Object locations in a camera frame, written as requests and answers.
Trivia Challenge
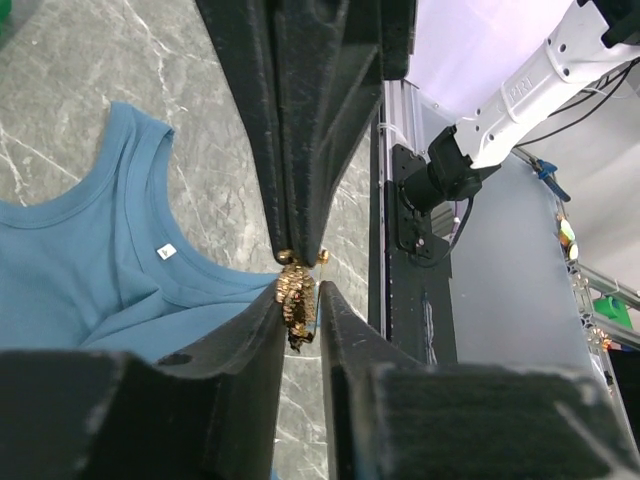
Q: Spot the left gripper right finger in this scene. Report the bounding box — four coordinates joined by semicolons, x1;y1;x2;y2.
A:
319;281;639;479

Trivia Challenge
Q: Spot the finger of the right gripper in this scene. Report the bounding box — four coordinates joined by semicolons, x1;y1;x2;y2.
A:
196;0;290;253
275;1;415;265

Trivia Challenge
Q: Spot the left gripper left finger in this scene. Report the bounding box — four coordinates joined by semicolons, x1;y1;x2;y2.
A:
1;289;285;479

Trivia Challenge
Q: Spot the gold red brooch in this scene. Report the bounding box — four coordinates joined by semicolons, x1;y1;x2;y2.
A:
274;249;319;354

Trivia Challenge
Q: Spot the blue tank top garment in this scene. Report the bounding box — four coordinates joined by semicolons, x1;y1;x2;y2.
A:
1;102;285;361

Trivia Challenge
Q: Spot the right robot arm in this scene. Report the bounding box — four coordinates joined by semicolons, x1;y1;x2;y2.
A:
197;1;639;267

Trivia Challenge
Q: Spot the aluminium frame rail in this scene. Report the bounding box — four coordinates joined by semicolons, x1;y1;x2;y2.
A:
376;80;425;361

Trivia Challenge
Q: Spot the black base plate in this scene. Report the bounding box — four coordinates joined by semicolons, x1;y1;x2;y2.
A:
367;82;459;371

